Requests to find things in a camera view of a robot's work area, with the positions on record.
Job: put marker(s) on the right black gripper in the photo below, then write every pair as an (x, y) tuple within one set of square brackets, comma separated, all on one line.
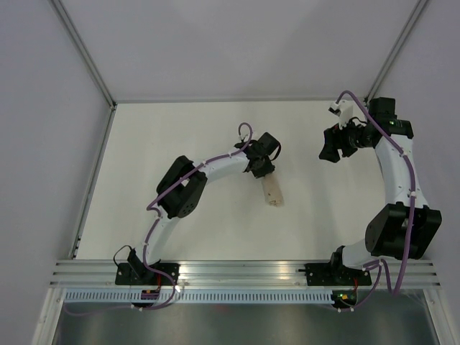
[(335, 134)]

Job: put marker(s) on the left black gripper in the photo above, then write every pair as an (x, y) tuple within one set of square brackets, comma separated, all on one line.
[(267, 169)]

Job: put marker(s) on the beige cloth napkin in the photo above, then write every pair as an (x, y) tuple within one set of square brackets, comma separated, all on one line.
[(272, 191)]

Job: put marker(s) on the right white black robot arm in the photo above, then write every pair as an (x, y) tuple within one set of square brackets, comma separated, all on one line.
[(406, 225)]

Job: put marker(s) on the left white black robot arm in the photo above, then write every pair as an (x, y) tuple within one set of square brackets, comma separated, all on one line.
[(181, 188)]

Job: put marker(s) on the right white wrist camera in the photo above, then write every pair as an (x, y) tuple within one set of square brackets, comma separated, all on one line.
[(343, 110)]

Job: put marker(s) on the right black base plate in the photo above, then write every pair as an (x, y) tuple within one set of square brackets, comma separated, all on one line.
[(323, 274)]

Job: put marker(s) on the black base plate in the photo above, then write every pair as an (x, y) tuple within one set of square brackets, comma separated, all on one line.
[(166, 274), (323, 274)]

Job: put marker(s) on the right aluminium frame post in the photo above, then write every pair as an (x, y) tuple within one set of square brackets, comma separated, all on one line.
[(397, 47)]

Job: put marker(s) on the aluminium frame post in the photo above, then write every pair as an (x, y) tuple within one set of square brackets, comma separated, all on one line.
[(397, 47), (72, 31)]

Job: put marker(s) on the aluminium mounting rail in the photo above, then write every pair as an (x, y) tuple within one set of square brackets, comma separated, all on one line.
[(266, 275)]

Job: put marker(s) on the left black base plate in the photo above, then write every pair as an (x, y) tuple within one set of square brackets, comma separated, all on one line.
[(166, 274)]

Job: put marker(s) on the left aluminium frame post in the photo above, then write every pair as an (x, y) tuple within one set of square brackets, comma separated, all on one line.
[(72, 31)]

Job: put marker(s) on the white slotted cable duct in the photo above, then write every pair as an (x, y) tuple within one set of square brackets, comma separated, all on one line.
[(202, 296)]

